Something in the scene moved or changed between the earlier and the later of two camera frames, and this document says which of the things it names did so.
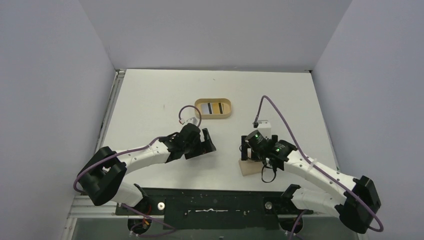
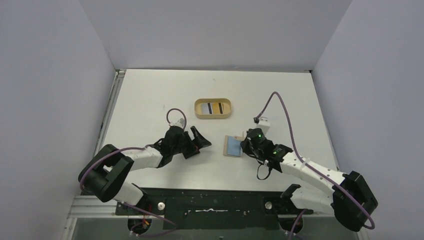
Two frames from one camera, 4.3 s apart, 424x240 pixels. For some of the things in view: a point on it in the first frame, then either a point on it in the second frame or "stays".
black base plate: [220, 208] stays
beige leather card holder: [250, 167] -> [225, 145]
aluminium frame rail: [79, 209] stays
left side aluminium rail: [116, 83] stays
